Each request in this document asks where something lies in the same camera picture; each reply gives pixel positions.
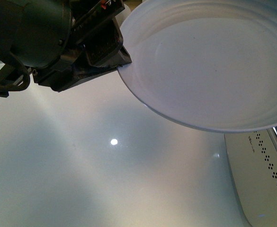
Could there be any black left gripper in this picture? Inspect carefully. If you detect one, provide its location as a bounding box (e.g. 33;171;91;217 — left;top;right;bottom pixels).
0;0;132;93

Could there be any light blue round plate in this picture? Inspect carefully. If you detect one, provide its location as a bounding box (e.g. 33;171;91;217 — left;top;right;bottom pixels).
118;0;277;132

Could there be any white toaster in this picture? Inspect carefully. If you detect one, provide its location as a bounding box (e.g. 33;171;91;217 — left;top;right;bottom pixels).
224;127;277;227

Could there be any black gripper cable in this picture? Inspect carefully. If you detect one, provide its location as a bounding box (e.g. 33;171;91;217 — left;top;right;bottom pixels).
0;52;31;97

